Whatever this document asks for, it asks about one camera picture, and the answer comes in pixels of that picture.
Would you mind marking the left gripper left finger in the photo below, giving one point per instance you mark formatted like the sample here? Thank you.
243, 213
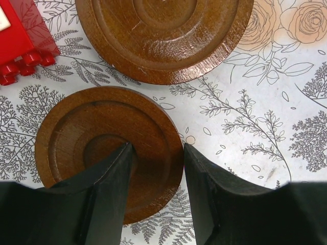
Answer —
87, 208

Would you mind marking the red toy brick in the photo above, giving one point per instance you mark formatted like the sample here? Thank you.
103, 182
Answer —
25, 41

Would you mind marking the floral table mat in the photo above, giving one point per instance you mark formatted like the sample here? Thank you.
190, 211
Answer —
261, 114

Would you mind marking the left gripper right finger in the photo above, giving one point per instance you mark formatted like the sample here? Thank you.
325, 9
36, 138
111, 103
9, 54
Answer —
227, 209

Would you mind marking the wooden coaster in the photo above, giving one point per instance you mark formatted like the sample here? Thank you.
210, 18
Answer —
87, 126
164, 42

